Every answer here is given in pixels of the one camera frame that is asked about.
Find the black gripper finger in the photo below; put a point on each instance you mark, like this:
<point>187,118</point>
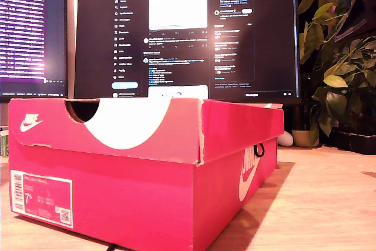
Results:
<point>357,18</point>

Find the red Nike shoebox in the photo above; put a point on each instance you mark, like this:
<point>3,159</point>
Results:
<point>117,198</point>

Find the green patterned box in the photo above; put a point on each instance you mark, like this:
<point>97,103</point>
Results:
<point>4,145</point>

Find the green leafy houseplant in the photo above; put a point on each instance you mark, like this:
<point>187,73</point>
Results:
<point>335,82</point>

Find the black rectangular planter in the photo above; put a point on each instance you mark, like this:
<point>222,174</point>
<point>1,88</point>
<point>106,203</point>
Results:
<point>352,143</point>

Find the small cream plant pot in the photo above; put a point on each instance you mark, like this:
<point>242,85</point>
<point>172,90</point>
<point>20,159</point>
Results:
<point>301,139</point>

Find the white game controller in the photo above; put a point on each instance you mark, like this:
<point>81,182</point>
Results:
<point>285,139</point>

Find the wide black Huawei monitor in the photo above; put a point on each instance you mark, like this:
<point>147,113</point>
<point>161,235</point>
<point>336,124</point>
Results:
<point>182,42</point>

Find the computer monitor with purple terminal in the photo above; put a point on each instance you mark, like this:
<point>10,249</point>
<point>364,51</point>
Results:
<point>29,27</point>

